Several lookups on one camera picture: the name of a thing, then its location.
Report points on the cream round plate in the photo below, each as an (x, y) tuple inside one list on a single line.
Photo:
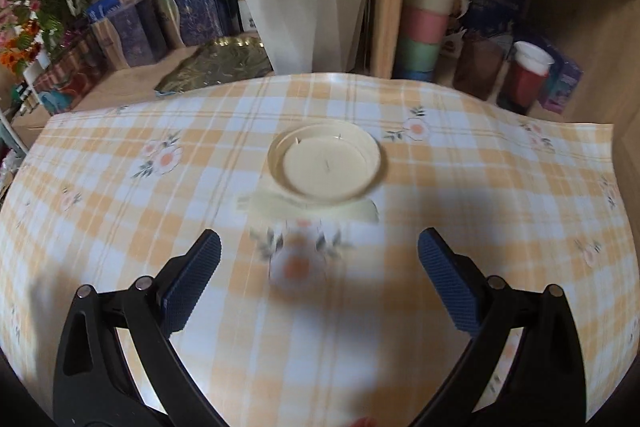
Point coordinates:
[(325, 162)]

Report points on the brown translucent cup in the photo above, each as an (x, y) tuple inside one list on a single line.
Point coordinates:
[(477, 67)]

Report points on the dark striped basket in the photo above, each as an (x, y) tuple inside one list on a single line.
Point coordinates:
[(70, 72)]

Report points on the orange artificial flowers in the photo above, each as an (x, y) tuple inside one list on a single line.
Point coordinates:
[(15, 52)]

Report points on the red cup with white lid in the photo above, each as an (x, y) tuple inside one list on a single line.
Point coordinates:
[(525, 82)]

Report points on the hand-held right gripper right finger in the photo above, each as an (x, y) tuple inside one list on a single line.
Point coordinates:
[(445, 277)]

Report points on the yellow plaid flower tablecloth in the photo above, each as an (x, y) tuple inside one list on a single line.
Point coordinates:
[(150, 232)]

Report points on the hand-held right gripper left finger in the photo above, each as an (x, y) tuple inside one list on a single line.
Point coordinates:
[(192, 282)]

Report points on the gold embossed tray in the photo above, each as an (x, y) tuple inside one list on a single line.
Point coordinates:
[(220, 62)]

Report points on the blue printed box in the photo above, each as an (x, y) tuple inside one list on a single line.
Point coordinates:
[(495, 7)]

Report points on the white faceted vase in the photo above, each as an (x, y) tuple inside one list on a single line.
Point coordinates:
[(300, 7)]

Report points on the purple teal box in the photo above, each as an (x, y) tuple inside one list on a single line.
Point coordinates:
[(565, 87)]

